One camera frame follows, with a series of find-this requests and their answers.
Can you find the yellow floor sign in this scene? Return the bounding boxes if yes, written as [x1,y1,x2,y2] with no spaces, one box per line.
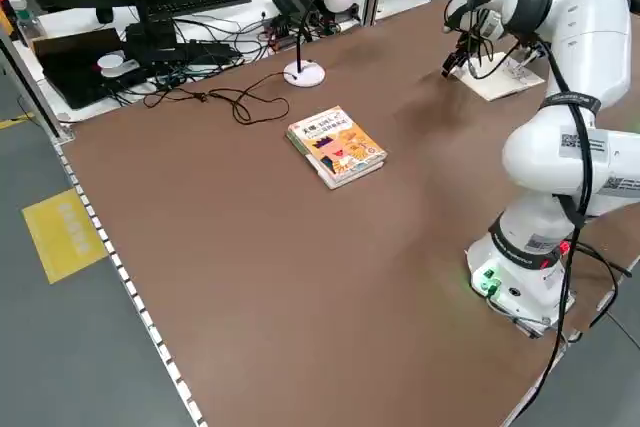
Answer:
[21,188,109,285]

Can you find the white round cup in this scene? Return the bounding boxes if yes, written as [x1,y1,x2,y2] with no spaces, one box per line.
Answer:
[96,53,126,74]

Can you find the black laptop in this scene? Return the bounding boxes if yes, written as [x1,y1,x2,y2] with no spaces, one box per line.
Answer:
[31,27,147,111]

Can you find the cream paper notebook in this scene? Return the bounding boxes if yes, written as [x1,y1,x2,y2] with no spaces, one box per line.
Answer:
[452,50,546,102]

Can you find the aluminium frame leg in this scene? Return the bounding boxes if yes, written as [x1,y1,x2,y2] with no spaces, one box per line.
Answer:
[0,34,76,141]

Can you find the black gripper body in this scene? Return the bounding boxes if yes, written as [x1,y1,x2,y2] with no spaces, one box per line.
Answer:
[455,34,477,60]

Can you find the black dock box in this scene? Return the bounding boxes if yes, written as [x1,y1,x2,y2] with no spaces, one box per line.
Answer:
[123,20,178,52]

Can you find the white desk lamp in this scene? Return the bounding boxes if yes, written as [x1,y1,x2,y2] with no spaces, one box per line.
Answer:
[282,0,361,88]

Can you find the clear bottle white cap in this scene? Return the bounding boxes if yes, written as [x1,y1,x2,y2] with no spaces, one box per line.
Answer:
[7,0,42,46]

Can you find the orange cartoon cover book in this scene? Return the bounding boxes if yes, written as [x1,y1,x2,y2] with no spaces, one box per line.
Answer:
[286,105,388,183]

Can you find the black lamp cable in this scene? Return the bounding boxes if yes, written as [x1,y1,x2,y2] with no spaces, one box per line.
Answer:
[143,71,291,125]

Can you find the green spine book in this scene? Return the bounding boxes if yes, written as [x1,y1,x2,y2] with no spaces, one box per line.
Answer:
[286,129,387,192]

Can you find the white toothed edge strip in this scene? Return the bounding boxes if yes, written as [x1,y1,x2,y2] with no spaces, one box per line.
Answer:
[53,139,207,427]

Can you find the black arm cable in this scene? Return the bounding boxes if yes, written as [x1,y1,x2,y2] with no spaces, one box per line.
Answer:
[519,31,632,351]

